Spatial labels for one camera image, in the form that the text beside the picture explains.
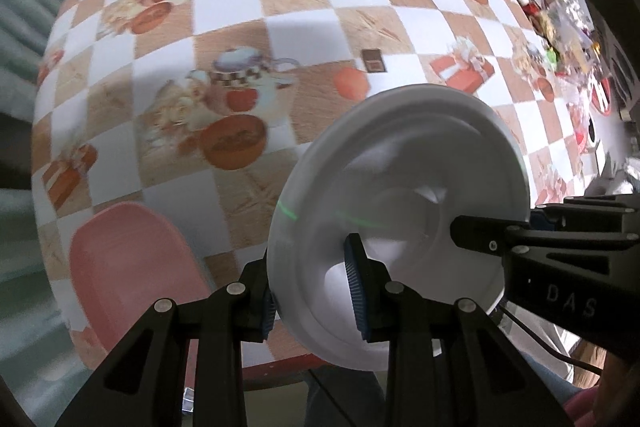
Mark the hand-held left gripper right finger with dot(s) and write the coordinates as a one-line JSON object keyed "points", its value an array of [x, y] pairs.
{"points": [[357, 287]]}

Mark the large white plate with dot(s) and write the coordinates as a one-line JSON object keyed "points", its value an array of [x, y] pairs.
{"points": [[400, 157]]}

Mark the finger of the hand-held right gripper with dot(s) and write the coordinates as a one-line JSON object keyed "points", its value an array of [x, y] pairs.
{"points": [[480, 233], [575, 214]]}

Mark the pink plate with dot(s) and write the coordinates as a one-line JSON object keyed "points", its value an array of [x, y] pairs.
{"points": [[125, 267]]}

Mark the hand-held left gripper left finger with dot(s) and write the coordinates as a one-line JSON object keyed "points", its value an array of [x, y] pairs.
{"points": [[250, 302]]}

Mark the checkered printed tablecloth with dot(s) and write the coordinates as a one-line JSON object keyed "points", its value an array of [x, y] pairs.
{"points": [[320, 32]]}

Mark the red plastic basket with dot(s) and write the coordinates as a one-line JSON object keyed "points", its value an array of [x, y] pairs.
{"points": [[580, 139]]}

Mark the clutter of packets and trays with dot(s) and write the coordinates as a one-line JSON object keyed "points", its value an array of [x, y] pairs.
{"points": [[530, 9]]}

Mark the clear bag of snacks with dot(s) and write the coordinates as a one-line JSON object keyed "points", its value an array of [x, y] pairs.
{"points": [[565, 22]]}

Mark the red round plate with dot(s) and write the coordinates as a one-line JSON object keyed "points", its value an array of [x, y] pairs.
{"points": [[602, 97]]}

